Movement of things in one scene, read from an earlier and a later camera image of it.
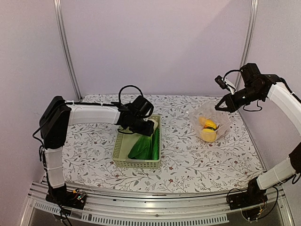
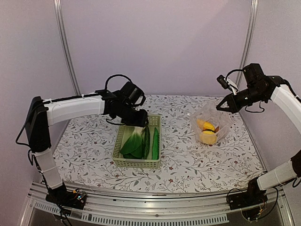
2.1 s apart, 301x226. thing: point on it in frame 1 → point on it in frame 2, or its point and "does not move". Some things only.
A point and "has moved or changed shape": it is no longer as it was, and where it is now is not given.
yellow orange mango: (202, 120) has moved or changed shape
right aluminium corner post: (246, 52) does not move
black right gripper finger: (226, 98) does not move
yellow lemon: (210, 123) has moved or changed shape
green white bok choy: (143, 149) → (133, 148)
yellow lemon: (209, 135) does not move
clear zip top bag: (209, 124) does not move
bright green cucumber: (155, 143) does not move
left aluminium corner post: (58, 11) does not move
